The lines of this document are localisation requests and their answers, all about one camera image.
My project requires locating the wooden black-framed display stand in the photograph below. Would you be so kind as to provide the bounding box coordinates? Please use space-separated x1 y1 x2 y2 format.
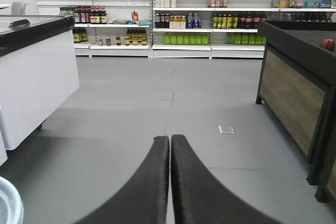
255 19 336 186

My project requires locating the steel floor outlet plate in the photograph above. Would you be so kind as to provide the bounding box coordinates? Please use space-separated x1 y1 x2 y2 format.
218 125 236 134

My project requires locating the light blue plastic basket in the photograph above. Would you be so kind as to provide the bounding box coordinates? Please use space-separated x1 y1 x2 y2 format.
1 177 24 224

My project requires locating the red apple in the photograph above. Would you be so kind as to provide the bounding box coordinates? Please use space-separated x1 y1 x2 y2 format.
320 39 335 52

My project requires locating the far white chest freezer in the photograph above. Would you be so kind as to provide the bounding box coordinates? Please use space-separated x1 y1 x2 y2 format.
1 15 79 150

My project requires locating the white store shelving unit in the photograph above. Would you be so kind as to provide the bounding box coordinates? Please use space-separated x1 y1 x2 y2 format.
36 0 335 58

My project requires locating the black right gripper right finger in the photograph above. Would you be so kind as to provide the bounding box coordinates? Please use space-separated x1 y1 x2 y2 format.
171 134 277 223

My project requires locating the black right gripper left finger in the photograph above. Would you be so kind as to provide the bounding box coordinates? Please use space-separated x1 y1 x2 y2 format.
77 136 170 223

